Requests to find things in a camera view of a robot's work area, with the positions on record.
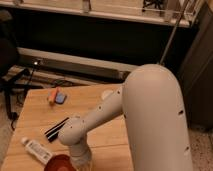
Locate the blue eraser block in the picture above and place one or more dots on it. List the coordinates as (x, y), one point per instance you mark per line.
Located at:
(60, 98)

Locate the metal pole stand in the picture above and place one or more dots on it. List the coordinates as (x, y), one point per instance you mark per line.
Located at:
(168, 45)

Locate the black white striped block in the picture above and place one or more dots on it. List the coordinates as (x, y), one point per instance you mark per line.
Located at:
(52, 133)

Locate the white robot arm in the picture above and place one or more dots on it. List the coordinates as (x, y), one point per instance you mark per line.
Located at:
(151, 101)

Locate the orange marker pen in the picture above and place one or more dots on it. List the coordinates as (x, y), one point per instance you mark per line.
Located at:
(52, 96)

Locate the small white plastic bottle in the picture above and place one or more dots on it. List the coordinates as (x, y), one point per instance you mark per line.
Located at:
(34, 148)

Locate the orange ceramic bowl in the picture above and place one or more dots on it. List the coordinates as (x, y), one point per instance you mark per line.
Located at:
(59, 163)

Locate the long grey baseboard heater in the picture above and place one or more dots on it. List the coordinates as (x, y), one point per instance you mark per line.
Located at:
(82, 65)

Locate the black office chair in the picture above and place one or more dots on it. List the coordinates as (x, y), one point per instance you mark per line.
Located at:
(9, 56)

